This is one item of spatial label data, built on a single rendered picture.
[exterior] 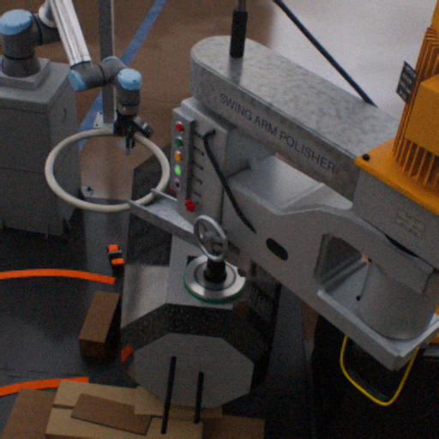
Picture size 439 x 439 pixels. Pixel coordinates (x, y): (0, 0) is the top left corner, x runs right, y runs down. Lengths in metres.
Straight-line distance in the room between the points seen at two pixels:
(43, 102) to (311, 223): 1.84
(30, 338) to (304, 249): 1.80
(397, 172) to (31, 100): 2.16
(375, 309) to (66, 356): 1.80
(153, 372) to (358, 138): 1.26
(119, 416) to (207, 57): 1.47
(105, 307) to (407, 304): 1.83
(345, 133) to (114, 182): 2.67
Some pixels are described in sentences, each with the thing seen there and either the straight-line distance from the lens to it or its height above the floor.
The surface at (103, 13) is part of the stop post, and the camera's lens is 4.21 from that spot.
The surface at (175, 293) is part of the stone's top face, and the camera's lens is 2.30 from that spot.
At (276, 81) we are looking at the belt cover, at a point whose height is 1.67.
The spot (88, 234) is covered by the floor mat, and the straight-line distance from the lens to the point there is 3.70.
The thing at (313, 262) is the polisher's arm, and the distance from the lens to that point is 1.74.
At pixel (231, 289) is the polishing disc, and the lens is 2.29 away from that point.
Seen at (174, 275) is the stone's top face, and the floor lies 0.80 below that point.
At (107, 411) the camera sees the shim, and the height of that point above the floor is 0.24.
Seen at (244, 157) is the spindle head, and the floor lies 1.41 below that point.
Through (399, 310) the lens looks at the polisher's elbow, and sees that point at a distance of 1.64.
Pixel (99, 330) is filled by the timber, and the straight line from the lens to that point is 3.06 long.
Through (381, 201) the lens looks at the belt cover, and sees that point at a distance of 1.46.
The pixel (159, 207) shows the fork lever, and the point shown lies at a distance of 2.49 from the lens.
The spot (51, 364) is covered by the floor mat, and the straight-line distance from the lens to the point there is 3.12.
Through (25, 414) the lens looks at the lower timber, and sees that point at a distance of 2.86.
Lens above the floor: 2.49
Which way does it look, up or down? 40 degrees down
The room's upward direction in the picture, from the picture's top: 5 degrees clockwise
